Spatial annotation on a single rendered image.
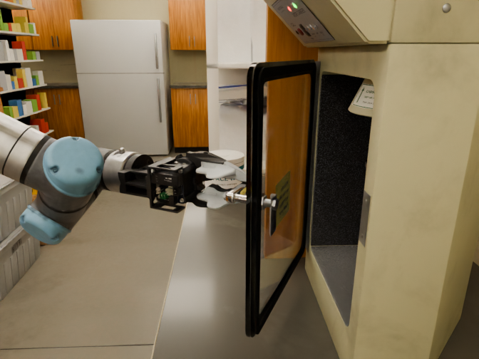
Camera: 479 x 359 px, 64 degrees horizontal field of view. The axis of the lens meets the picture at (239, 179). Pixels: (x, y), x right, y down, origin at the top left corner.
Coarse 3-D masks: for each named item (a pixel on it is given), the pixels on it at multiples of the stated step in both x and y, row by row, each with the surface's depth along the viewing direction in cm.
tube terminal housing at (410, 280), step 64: (448, 0) 39; (384, 64) 42; (448, 64) 41; (384, 128) 43; (448, 128) 44; (384, 192) 46; (448, 192) 46; (384, 256) 49; (448, 256) 49; (384, 320) 52; (448, 320) 60
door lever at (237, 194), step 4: (240, 184) 59; (244, 184) 59; (236, 188) 57; (240, 188) 57; (244, 188) 58; (228, 192) 55; (232, 192) 55; (236, 192) 56; (240, 192) 57; (244, 192) 58; (224, 196) 56; (228, 196) 55; (232, 196) 55; (236, 196) 55; (240, 196) 55; (244, 196) 55; (228, 200) 55; (232, 200) 55; (236, 200) 55; (240, 200) 55; (244, 200) 54
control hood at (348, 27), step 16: (272, 0) 62; (304, 0) 47; (320, 0) 42; (336, 0) 39; (352, 0) 39; (368, 0) 39; (384, 0) 39; (320, 16) 47; (336, 16) 42; (352, 16) 40; (368, 16) 40; (384, 16) 40; (336, 32) 46; (352, 32) 42; (368, 32) 40; (384, 32) 40
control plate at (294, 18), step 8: (280, 0) 57; (288, 0) 53; (296, 0) 50; (280, 8) 61; (296, 8) 53; (304, 8) 49; (288, 16) 61; (296, 16) 57; (304, 16) 53; (312, 16) 49; (288, 24) 66; (296, 24) 61; (304, 24) 56; (312, 24) 52; (320, 24) 49; (312, 32) 56; (320, 32) 52; (328, 32) 49; (304, 40) 65; (312, 40) 60; (320, 40) 56; (328, 40) 52
